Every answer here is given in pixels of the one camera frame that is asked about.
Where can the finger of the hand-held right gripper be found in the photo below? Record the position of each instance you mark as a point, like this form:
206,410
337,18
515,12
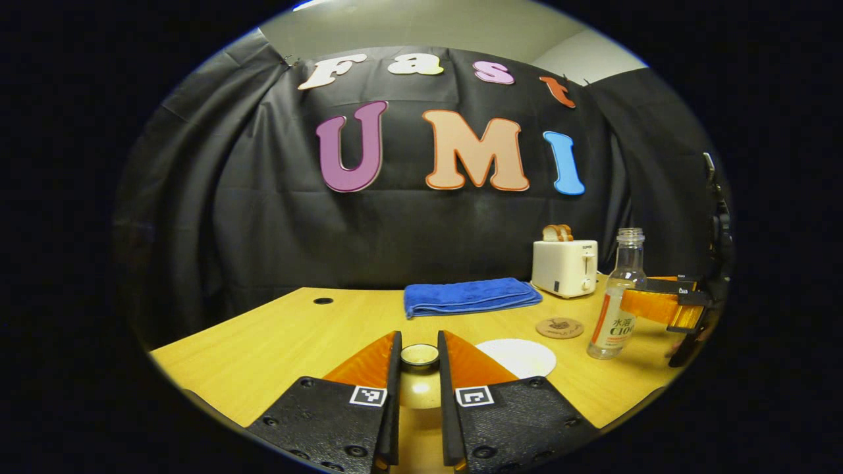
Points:
658,306
672,286

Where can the white toaster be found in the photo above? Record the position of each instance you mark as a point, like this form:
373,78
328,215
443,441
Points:
563,266

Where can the beige teacup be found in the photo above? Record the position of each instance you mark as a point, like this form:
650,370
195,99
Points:
520,359

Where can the beige teacup lid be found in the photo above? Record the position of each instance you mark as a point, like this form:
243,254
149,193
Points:
419,385

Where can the ceiling light panel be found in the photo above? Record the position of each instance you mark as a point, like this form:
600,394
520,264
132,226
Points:
306,4

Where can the toast slice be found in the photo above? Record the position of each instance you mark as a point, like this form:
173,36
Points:
566,232
550,233

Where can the blue folded towel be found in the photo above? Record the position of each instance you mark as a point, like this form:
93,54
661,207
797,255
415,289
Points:
467,296

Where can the clear water bottle yellow label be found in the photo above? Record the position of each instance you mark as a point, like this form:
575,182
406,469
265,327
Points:
616,322

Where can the round wooden coaster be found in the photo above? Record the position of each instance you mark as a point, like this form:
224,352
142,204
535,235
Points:
560,328

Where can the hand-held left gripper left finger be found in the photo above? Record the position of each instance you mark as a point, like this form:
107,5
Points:
393,421

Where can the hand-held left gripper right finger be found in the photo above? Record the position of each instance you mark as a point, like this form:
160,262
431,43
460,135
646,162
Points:
448,421

